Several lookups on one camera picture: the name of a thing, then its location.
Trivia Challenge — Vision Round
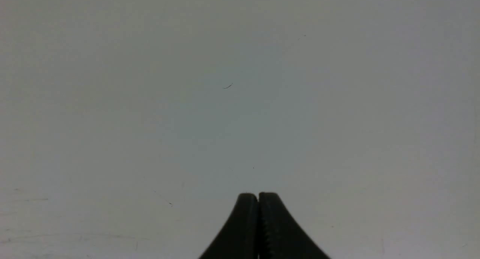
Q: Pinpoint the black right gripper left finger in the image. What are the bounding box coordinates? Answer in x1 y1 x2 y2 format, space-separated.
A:
200 193 259 259

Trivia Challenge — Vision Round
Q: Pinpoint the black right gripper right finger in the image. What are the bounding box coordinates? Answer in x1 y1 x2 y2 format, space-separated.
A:
259 192 329 259

